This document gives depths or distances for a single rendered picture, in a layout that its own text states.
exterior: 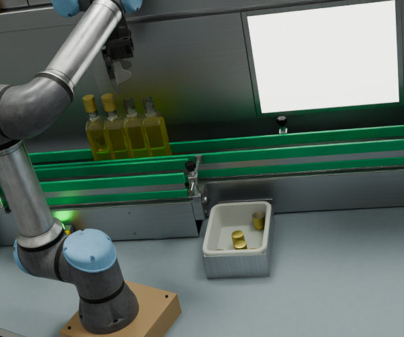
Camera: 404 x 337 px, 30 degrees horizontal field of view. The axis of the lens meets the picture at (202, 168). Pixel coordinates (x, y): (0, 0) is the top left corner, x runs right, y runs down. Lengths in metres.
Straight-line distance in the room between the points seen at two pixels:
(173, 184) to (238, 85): 0.35
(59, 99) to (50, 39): 0.74
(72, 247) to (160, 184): 0.43
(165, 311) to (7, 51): 0.97
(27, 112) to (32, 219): 0.32
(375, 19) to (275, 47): 0.29
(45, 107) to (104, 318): 0.56
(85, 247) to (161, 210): 0.43
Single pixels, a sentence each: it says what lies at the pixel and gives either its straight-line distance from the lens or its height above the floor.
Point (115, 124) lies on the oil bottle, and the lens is 2.21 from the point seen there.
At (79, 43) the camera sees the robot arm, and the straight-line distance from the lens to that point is 1.71.
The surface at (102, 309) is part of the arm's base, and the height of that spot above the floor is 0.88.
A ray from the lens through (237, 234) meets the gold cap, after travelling 2.10.
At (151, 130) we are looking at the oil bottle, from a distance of 2.18.
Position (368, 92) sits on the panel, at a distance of 2.24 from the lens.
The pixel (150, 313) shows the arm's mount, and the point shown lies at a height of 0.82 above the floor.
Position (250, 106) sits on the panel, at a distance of 2.27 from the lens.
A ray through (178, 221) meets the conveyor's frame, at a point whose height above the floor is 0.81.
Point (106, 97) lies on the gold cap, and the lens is 2.19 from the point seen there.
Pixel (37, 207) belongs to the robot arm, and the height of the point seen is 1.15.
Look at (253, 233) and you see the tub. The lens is 2.17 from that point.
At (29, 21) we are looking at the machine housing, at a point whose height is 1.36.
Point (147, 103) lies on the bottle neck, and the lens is 2.16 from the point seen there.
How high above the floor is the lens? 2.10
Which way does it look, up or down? 32 degrees down
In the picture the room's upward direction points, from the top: 12 degrees counter-clockwise
